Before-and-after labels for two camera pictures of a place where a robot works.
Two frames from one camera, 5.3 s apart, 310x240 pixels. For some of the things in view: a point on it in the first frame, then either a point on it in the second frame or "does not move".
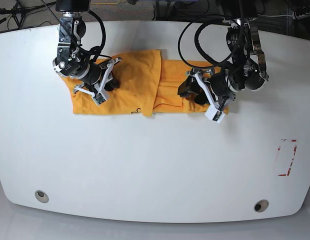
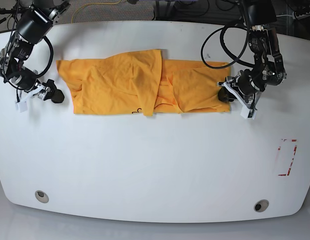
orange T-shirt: (147, 84) does not move
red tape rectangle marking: (291, 162) does not move
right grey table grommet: (261, 205) does not move
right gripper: (191, 85) -> (242, 85)
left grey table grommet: (42, 196) does not move
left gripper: (98, 78) -> (31, 86)
